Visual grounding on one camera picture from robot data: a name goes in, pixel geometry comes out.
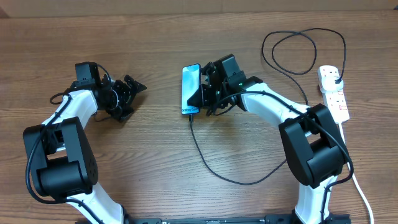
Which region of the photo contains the white charger plug adapter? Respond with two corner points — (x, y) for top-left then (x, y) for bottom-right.
(320, 77), (344, 93)

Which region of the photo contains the Samsung Galaxy smartphone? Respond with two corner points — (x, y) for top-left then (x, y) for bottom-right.
(181, 63), (201, 114)

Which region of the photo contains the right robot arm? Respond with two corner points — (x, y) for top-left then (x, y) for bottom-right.
(181, 54), (353, 223)

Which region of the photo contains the white power strip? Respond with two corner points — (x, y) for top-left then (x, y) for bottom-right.
(317, 65), (349, 124)

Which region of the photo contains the black USB charging cable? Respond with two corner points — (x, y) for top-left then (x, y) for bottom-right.
(188, 28), (347, 186)

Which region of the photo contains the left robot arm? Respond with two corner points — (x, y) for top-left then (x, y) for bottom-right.
(23, 62), (146, 223)

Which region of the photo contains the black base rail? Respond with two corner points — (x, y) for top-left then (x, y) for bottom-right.
(74, 213), (352, 224)

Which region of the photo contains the white power strip cord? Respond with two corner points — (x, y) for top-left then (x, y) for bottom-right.
(338, 123), (375, 224)

